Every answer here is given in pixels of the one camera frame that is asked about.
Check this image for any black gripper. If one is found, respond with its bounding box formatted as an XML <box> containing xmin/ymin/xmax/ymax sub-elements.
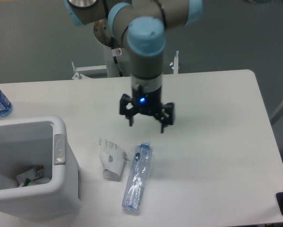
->
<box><xmin>119</xmin><ymin>87</ymin><xmax>175</xmax><ymax>133</ymax></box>

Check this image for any white paper wrapper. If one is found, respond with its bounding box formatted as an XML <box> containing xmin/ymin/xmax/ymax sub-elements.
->
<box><xmin>99</xmin><ymin>137</ymin><xmax>130</xmax><ymax>182</ymax></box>

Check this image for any clear plastic bottle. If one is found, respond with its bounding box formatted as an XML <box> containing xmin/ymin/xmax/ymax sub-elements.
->
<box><xmin>122</xmin><ymin>141</ymin><xmax>153</xmax><ymax>212</ymax></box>

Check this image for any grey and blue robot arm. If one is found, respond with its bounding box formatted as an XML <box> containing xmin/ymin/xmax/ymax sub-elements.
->
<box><xmin>64</xmin><ymin>0</ymin><xmax>203</xmax><ymax>128</ymax></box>

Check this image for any trash inside the can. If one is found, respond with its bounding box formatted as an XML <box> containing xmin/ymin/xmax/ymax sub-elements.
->
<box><xmin>16</xmin><ymin>166</ymin><xmax>51</xmax><ymax>187</ymax></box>

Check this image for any white plastic trash can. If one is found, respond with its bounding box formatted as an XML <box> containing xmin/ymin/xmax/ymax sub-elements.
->
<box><xmin>0</xmin><ymin>116</ymin><xmax>81</xmax><ymax>219</ymax></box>

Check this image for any black cable on pedestal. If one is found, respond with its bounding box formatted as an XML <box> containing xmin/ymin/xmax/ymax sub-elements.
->
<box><xmin>110</xmin><ymin>36</ymin><xmax>124</xmax><ymax>77</ymax></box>

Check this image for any white metal base frame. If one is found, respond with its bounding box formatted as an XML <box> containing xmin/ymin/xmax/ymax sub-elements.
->
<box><xmin>71</xmin><ymin>50</ymin><xmax>181</xmax><ymax>80</ymax></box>

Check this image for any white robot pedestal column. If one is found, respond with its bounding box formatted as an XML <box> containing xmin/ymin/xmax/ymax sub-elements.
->
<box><xmin>93</xmin><ymin>19</ymin><xmax>130</xmax><ymax>78</ymax></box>

